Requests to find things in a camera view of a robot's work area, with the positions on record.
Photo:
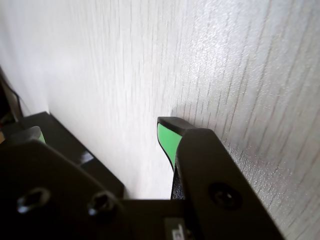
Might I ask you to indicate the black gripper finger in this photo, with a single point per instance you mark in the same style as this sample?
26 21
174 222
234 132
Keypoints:
50 200
212 175

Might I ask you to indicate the black box container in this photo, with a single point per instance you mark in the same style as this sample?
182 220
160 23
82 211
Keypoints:
100 172

